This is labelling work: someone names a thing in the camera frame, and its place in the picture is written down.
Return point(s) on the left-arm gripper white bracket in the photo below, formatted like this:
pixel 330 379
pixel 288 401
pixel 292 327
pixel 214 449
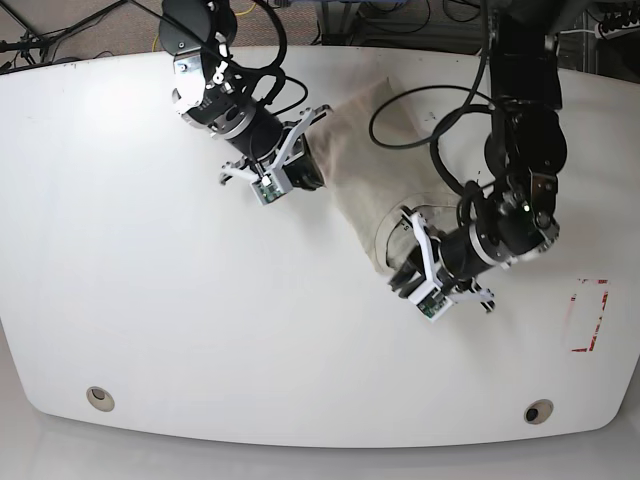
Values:
pixel 451 261

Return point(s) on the right-arm gripper white bracket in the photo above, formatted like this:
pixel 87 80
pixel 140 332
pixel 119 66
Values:
pixel 270 146

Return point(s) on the beige T-shirt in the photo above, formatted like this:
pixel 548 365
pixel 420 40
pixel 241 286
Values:
pixel 370 185

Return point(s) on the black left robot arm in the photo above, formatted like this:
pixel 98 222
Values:
pixel 511 219

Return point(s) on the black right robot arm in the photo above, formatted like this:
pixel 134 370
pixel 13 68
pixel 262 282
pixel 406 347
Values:
pixel 231 101

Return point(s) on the red tape rectangle marker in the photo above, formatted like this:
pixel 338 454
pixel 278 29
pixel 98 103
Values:
pixel 588 305

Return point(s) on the white power strip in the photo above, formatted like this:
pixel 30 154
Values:
pixel 616 24

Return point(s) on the black tripod legs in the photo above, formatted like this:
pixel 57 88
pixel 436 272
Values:
pixel 61 31

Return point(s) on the right-arm wrist camera box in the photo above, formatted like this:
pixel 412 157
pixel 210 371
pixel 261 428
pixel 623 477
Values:
pixel 270 188

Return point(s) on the left-arm wrist camera box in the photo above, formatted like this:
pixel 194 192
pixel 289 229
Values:
pixel 432 304

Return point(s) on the right table cable grommet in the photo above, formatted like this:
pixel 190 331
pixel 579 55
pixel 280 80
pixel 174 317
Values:
pixel 538 412

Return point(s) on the table cable grommet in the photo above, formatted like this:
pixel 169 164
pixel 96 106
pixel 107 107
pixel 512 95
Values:
pixel 100 399
pixel 538 412

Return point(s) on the left table cable grommet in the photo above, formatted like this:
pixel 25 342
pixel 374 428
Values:
pixel 100 399

